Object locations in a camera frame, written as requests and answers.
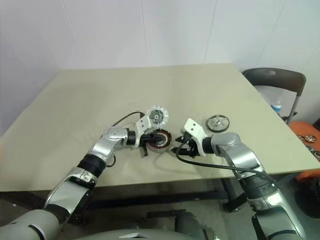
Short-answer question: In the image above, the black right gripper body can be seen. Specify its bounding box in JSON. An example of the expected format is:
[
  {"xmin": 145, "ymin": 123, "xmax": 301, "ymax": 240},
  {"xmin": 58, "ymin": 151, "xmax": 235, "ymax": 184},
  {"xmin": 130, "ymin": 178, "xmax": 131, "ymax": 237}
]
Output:
[{"xmin": 179, "ymin": 134, "xmax": 201, "ymax": 159}]

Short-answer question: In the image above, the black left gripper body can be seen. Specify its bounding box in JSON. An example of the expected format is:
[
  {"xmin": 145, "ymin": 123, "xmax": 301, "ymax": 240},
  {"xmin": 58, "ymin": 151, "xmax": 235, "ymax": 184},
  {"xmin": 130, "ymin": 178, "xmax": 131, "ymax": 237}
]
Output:
[{"xmin": 139, "ymin": 131, "xmax": 157, "ymax": 151}]

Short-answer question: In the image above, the motor stator with copper windings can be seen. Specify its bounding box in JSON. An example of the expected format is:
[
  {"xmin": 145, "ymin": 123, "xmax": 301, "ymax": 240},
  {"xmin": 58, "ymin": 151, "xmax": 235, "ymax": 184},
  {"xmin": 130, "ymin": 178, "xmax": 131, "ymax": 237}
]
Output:
[{"xmin": 146, "ymin": 130, "xmax": 173, "ymax": 152}]

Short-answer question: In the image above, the black flat bar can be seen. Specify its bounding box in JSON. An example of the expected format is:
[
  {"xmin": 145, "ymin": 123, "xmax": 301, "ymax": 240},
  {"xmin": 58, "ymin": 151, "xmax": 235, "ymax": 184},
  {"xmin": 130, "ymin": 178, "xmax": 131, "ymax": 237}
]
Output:
[{"xmin": 147, "ymin": 209, "xmax": 187, "ymax": 220}]

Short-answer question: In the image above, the dark grey rounded housing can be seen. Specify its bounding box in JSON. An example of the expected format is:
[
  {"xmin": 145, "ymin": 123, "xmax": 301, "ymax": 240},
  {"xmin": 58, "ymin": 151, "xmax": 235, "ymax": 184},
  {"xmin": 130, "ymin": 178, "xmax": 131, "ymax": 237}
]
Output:
[{"xmin": 174, "ymin": 211, "xmax": 208, "ymax": 235}]

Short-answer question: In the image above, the grey robot torso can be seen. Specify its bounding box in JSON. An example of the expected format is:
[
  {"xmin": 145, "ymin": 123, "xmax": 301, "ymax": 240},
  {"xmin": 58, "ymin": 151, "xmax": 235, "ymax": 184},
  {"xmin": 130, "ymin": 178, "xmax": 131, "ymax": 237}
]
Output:
[{"xmin": 74, "ymin": 223, "xmax": 208, "ymax": 240}]

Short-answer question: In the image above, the water bottle with blue cap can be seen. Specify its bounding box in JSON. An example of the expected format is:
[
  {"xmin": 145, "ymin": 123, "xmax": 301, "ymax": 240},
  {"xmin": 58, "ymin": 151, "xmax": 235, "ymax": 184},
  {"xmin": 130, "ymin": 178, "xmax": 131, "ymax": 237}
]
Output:
[{"xmin": 271, "ymin": 99, "xmax": 282, "ymax": 113}]

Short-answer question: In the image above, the black folding chair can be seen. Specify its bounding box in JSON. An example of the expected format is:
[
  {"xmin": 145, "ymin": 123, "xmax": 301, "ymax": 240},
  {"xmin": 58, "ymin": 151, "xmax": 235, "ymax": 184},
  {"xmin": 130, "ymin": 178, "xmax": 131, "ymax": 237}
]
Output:
[{"xmin": 242, "ymin": 67, "xmax": 307, "ymax": 125}]

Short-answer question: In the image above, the black waste bin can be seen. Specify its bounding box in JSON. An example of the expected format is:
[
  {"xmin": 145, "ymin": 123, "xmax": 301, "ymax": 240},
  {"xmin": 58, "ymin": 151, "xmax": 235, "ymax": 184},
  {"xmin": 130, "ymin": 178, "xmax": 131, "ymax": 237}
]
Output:
[{"xmin": 293, "ymin": 178, "xmax": 320, "ymax": 218}]

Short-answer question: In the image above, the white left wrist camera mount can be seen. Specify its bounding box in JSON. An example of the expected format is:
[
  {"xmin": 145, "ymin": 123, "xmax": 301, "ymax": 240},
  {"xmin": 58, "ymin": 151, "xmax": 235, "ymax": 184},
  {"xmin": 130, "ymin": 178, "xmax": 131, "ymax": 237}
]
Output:
[{"xmin": 134, "ymin": 116, "xmax": 152, "ymax": 148}]

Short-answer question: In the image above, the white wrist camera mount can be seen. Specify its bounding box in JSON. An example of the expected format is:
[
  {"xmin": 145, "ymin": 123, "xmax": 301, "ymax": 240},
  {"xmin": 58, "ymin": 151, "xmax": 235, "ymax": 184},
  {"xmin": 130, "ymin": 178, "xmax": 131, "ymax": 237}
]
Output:
[
  {"xmin": 180, "ymin": 118, "xmax": 208, "ymax": 157},
  {"xmin": 134, "ymin": 116, "xmax": 152, "ymax": 148}
]

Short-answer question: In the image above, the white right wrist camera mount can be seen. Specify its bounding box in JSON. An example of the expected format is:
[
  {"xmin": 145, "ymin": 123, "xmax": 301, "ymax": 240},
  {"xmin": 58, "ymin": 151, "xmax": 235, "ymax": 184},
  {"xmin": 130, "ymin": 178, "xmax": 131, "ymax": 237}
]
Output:
[{"xmin": 180, "ymin": 118, "xmax": 208, "ymax": 157}]

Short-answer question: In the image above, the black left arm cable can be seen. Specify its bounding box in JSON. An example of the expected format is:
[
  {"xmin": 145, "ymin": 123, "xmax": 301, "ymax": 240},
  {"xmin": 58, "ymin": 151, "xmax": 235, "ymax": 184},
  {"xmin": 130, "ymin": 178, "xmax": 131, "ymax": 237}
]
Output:
[{"xmin": 106, "ymin": 111, "xmax": 146, "ymax": 168}]

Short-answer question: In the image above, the black table frame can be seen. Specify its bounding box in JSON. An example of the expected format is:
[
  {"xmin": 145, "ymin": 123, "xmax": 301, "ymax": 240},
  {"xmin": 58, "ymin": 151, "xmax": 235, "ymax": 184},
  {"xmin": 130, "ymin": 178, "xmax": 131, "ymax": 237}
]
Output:
[{"xmin": 0, "ymin": 174, "xmax": 301, "ymax": 213}]

